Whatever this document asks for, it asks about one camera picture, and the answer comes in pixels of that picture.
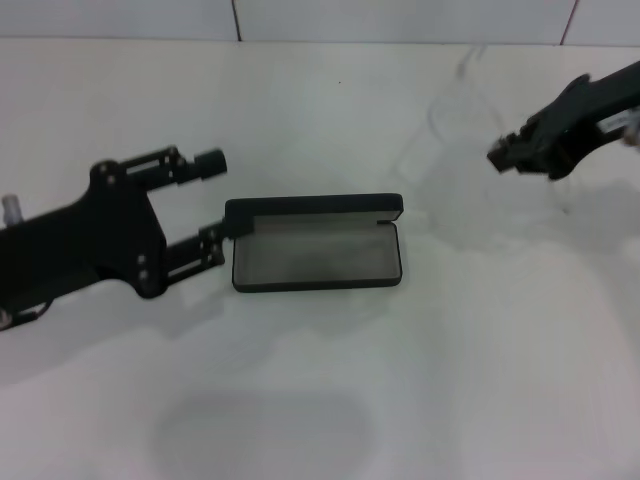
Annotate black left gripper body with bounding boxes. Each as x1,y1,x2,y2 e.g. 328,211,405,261
0,159,170,331

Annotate clear white glasses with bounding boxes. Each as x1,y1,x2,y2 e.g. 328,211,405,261
394,44,574,216

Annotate black glasses case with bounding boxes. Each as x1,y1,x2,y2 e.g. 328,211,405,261
223,192,404,294

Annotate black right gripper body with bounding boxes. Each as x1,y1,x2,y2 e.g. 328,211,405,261
524,59,640,182

